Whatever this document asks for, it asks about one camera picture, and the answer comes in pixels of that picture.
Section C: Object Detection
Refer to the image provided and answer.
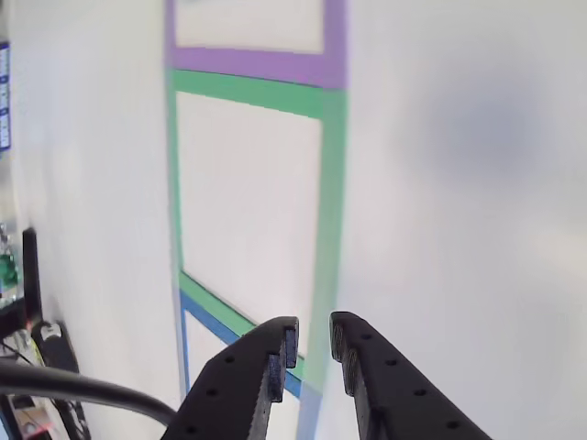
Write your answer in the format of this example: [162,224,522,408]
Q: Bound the small green object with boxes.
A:
[0,253,19,289]

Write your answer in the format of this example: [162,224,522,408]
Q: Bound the blue and white sugar box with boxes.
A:
[0,40,13,153]

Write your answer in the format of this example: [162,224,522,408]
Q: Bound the blue square frame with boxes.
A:
[173,288,323,440]

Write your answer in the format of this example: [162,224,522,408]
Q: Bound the long black camera cable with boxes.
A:
[0,357,179,426]

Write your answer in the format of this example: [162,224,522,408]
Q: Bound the green square frame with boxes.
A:
[165,68,349,395]

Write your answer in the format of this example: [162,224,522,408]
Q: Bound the purple square frame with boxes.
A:
[163,0,350,90]

